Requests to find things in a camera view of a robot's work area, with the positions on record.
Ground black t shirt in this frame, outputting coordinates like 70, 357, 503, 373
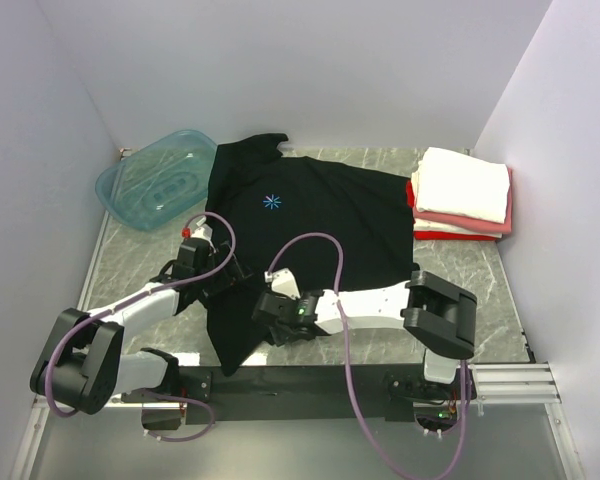
205, 133, 413, 376

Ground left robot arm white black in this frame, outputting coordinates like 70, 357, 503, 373
29, 238, 251, 417

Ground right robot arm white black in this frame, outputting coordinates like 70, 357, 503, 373
252, 269, 477, 399

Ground black base bar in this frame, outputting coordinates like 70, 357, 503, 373
180, 364, 460, 422

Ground teal plastic basket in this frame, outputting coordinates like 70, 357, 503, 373
95, 130, 217, 231

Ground red folded t shirt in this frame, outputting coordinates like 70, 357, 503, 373
404, 167, 514, 244

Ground white folded t shirt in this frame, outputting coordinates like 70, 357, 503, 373
412, 147, 511, 224

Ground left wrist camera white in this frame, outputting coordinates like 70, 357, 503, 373
181, 224, 214, 251

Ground aluminium rail left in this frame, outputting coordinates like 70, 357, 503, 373
9, 147, 131, 480

